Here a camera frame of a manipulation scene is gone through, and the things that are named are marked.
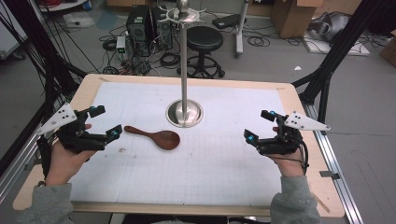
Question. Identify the person's left hand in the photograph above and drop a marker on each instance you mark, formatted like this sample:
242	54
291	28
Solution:
62	165

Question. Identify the black round stool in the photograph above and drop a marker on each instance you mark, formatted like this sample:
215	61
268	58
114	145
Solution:
205	39

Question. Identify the grey and black bag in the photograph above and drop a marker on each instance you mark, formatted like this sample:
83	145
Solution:
333	25

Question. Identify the silver metal stand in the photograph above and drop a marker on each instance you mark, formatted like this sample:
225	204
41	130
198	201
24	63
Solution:
184	77

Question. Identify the black flat device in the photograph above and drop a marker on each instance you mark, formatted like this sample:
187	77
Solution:
227	21

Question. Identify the brown wooden spoon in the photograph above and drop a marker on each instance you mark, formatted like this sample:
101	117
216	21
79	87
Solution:
165	139

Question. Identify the black computer tower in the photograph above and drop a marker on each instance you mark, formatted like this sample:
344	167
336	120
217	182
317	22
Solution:
138	28
163	29

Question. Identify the black frame strut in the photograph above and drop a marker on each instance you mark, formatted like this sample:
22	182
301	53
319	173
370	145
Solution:
46	62
339	46

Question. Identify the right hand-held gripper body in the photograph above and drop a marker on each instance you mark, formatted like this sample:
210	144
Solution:
285	141

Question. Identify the white stand post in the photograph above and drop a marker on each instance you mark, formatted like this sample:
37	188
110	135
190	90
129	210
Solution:
240	31

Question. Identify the aluminium rail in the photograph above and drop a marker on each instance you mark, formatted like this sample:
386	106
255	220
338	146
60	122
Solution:
336	174
15	174

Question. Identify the large cardboard box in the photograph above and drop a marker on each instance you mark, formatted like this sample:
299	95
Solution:
294	18

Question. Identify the person's right hand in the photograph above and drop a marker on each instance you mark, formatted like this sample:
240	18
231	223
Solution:
289	165

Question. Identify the white flat board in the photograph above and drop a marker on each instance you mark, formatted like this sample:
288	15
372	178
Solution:
355	49

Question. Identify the white round table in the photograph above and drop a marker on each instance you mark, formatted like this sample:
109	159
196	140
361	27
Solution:
68	4

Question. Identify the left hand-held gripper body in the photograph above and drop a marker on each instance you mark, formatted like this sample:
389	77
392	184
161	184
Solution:
77	138

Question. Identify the thin wooden stick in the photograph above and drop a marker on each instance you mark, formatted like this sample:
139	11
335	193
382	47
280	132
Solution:
320	202

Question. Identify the small white device green light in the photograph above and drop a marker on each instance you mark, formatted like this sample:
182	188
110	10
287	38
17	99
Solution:
121	46

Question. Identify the clear plastic bag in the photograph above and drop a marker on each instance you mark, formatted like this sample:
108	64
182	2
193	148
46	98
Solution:
79	20

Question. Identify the white grid mat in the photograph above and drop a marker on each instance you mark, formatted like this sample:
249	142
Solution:
193	174

